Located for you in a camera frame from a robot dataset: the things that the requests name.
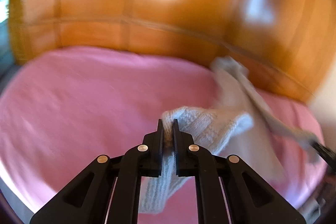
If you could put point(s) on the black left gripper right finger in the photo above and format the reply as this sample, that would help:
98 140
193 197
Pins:
228 189

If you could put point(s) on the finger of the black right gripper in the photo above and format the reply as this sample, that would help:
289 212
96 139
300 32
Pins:
326 154

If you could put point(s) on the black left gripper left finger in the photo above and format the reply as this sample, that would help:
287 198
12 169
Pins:
108 189

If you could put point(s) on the white knitted sweater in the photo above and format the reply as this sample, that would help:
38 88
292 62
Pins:
239 122

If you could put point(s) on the pink bed sheet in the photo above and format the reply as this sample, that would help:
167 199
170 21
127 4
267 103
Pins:
67 107

